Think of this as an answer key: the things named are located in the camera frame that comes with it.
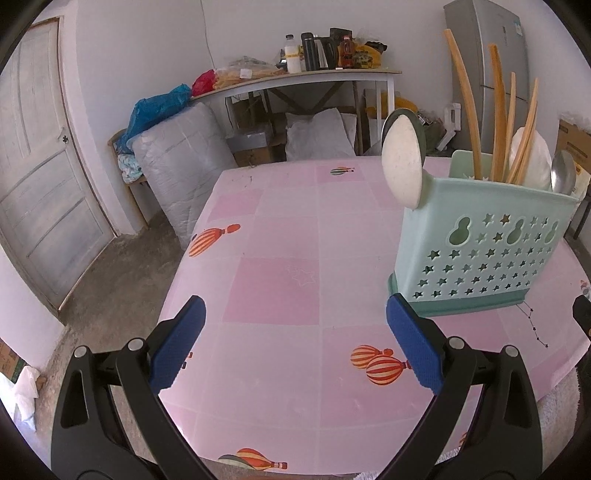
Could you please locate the black thermos flask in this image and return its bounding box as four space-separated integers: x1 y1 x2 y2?
301 32 320 72

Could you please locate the white bottle yellow label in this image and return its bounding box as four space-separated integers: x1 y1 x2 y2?
283 34 304 75

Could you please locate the printed carton on floor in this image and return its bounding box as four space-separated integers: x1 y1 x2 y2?
0 339 29 385

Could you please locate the white pillow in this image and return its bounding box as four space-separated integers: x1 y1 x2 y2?
341 112 359 155
284 110 352 162

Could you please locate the blue plastic bag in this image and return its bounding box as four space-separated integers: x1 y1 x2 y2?
129 84 193 139

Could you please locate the metal spoon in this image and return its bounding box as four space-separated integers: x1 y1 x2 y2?
551 150 577 195

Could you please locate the pink balloon-print tablecloth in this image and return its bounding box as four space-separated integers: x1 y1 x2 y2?
157 156 591 476

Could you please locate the black electric kettle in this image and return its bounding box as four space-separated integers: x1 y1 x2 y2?
314 28 341 70

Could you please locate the wooden bench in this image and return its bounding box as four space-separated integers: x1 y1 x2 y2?
108 128 153 228

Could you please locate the grey wrapped quilt bundle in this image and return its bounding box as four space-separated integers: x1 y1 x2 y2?
127 102 237 250

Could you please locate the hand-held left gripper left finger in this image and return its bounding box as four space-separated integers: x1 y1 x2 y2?
51 294 218 480

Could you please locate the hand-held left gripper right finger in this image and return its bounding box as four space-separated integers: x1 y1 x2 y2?
376 292 544 480

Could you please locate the white plastic spoon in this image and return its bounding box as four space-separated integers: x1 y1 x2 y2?
508 126 555 191

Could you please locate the white plastic stool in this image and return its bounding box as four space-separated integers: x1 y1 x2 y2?
436 104 462 153

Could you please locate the teal star-cutout utensil holder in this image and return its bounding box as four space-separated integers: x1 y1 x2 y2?
388 150 581 317

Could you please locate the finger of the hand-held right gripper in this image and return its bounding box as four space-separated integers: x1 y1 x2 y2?
571 294 591 342

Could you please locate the silver refrigerator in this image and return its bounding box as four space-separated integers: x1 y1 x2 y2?
443 0 532 155

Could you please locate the brown cardboard box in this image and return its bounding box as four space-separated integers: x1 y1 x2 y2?
556 117 591 169

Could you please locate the red plastic bag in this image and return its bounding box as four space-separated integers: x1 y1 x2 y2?
191 69 218 97

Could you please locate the crumpled white plastic bag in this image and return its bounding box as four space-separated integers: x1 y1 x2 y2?
10 367 43 432

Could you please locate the cardboard box under table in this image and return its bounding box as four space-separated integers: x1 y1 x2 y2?
226 124 274 168

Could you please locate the floral cloth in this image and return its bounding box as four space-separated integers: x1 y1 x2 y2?
117 152 147 184

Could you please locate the beige bowl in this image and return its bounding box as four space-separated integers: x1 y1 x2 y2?
381 115 426 208

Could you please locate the white side table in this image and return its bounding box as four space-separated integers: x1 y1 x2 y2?
189 67 402 158

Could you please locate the white panelled door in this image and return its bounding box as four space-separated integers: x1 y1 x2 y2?
0 17 117 315

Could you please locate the clear bag of bread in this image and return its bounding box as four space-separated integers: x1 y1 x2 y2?
215 55 287 88

